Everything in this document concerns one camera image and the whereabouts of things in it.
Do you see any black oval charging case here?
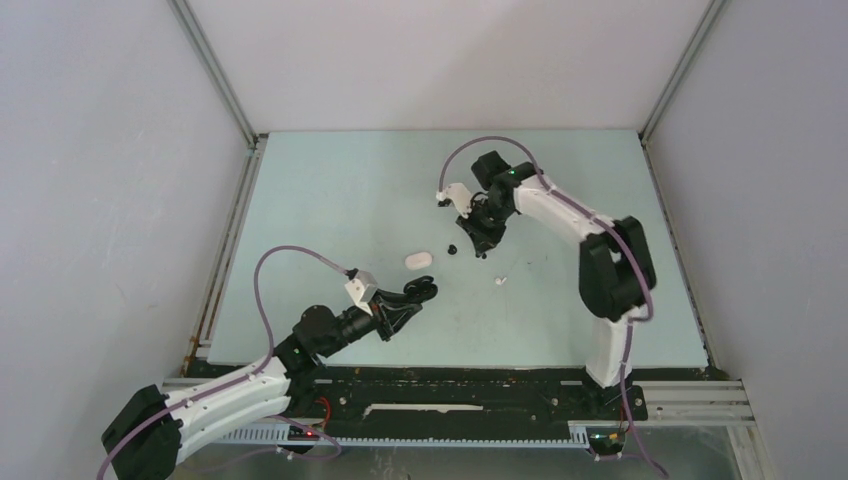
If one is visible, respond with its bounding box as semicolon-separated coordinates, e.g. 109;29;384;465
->
403;275;438;303

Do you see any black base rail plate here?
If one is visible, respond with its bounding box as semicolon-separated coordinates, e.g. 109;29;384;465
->
192;360;717;442

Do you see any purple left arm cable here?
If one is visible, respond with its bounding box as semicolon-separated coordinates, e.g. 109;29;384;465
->
95;245;349;480

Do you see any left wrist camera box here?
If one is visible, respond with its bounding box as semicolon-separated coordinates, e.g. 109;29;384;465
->
344;269;378;316

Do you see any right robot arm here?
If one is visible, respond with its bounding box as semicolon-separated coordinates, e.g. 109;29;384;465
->
436;151;657;422

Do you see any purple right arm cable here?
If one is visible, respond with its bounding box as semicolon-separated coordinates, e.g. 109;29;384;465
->
438;136;670;478

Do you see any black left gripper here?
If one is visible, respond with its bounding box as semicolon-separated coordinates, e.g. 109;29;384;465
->
319;288;421;358

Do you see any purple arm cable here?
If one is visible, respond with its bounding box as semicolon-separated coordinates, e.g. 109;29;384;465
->
95;245;349;480
438;136;670;478

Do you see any aluminium frame rail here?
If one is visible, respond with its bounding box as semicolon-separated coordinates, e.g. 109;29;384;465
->
148;377;757;432

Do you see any white cable duct strip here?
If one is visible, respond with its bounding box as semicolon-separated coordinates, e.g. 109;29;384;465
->
212;422;589;449

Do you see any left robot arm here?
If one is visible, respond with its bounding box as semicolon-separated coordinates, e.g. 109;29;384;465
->
101;276;438;479

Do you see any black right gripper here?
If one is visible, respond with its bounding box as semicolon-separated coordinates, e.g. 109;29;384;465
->
457;199;513;255

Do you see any white oval charging case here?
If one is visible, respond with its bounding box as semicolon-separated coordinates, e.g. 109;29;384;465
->
404;251;433;271

